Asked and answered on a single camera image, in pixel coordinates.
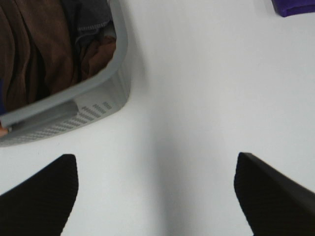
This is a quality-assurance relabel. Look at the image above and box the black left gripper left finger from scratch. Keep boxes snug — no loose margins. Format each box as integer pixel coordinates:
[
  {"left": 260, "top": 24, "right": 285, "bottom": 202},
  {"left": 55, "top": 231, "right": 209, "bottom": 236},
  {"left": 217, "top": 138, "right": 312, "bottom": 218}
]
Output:
[{"left": 0, "top": 154, "right": 79, "bottom": 236}]

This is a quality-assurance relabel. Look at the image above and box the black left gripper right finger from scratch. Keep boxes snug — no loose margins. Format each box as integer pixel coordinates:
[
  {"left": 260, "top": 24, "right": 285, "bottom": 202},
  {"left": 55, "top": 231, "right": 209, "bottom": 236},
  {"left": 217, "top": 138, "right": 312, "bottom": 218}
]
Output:
[{"left": 234, "top": 152, "right": 315, "bottom": 236}]

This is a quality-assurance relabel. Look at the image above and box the purple towel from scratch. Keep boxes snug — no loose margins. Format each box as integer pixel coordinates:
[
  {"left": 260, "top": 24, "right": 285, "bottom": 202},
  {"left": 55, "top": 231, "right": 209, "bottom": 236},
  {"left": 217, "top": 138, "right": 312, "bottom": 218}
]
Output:
[{"left": 272, "top": 0, "right": 315, "bottom": 17}]

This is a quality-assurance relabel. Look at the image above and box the grey perforated laundry basket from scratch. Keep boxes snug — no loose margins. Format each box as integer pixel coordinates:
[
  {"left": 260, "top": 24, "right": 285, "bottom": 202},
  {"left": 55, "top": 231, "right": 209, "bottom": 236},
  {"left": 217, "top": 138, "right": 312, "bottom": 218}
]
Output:
[{"left": 0, "top": 0, "right": 130, "bottom": 147}]

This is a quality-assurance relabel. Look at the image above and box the brown towel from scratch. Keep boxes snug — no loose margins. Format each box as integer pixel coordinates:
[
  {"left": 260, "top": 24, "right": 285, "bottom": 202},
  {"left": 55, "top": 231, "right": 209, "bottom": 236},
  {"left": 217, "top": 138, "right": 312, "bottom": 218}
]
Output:
[{"left": 0, "top": 0, "right": 116, "bottom": 114}]

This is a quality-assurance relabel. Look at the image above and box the dark grey towel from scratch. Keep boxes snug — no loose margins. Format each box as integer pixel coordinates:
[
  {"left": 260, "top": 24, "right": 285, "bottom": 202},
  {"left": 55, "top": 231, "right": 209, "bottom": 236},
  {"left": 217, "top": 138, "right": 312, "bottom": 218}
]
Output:
[{"left": 61, "top": 0, "right": 112, "bottom": 49}]

